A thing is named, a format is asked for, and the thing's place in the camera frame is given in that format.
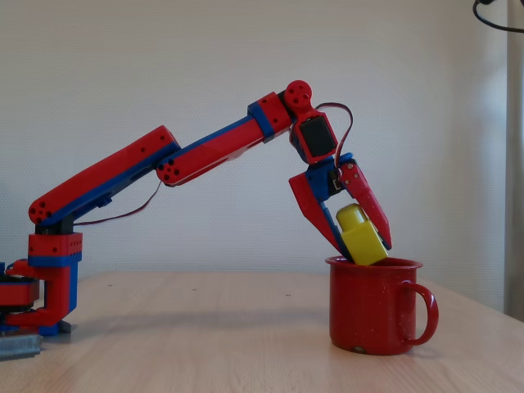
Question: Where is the thin arm servo cable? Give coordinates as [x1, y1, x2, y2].
[75, 179, 163, 227]

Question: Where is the grey vertical post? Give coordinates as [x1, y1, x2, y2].
[504, 0, 524, 324]

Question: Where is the yellow toy building block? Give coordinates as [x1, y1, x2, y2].
[335, 203, 389, 266]

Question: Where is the red enamel mug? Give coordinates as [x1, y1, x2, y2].
[325, 255, 440, 356]

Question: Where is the black hanging cable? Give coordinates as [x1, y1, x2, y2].
[472, 0, 524, 34]

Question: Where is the thin gripper servo cable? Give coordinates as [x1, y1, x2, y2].
[314, 102, 355, 169]

